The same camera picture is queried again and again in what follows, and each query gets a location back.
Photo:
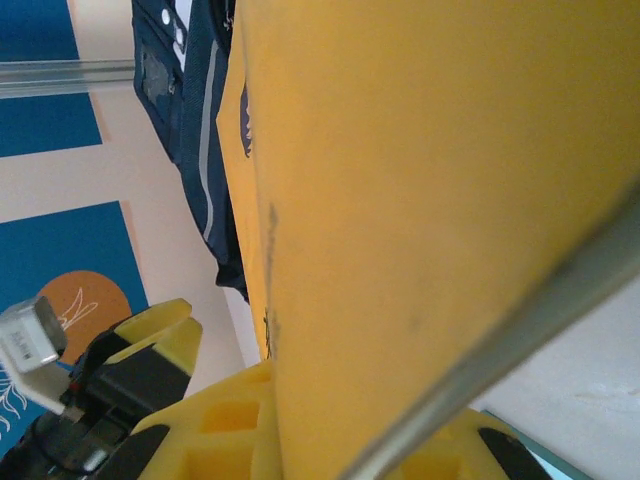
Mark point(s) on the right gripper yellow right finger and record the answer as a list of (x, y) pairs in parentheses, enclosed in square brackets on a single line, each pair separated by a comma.
[(475, 450)]

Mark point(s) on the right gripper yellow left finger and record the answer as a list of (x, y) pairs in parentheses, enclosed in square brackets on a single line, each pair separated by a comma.
[(225, 425)]

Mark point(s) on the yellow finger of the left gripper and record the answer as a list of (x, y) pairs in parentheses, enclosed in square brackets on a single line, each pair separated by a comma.
[(155, 320), (187, 345)]

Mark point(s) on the navy blue backpack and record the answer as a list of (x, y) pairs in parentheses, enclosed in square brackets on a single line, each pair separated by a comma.
[(190, 100)]

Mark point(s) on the yellow booklet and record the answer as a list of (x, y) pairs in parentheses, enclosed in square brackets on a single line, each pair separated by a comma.
[(400, 200)]

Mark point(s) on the aluminium frame post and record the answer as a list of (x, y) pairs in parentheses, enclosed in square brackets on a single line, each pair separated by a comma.
[(60, 77)]

